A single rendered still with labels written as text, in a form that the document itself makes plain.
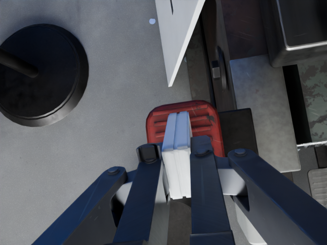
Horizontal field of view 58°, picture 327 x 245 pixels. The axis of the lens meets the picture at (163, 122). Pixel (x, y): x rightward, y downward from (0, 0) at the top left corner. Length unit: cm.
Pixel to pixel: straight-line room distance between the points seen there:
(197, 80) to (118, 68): 29
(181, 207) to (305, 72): 72
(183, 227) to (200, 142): 85
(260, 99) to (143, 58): 75
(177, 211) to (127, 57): 56
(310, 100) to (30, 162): 98
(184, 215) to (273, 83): 71
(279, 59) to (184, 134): 20
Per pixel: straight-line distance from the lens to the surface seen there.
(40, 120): 113
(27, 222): 119
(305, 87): 38
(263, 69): 37
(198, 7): 55
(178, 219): 102
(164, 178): 15
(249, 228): 38
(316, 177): 88
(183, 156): 15
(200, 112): 24
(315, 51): 35
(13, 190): 120
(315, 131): 37
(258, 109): 36
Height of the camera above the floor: 99
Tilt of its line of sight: 80 degrees down
